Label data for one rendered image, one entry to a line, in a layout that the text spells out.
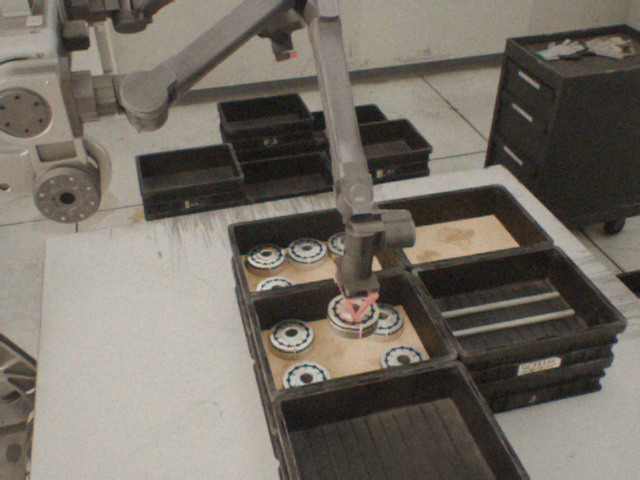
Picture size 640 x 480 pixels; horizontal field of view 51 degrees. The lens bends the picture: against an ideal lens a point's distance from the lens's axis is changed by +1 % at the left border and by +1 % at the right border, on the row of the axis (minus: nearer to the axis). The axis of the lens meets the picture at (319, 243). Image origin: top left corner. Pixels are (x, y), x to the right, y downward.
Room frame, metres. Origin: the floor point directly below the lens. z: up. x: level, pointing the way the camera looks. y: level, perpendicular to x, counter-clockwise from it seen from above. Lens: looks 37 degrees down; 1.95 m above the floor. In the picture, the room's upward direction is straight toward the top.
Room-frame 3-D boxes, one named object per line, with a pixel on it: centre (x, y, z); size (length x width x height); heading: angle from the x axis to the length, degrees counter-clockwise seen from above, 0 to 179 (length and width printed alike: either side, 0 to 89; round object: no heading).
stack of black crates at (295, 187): (2.41, 0.14, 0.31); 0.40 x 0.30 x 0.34; 106
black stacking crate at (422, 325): (1.04, -0.06, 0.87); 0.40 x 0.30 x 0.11; 105
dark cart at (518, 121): (2.74, -1.17, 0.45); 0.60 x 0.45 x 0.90; 106
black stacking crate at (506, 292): (1.14, -0.45, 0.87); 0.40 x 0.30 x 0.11; 105
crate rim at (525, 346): (1.14, -0.45, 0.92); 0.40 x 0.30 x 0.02; 105
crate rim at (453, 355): (1.04, -0.06, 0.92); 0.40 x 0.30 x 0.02; 105
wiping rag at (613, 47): (2.82, -1.27, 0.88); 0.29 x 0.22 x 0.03; 106
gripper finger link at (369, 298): (0.96, -0.07, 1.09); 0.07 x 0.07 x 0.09; 13
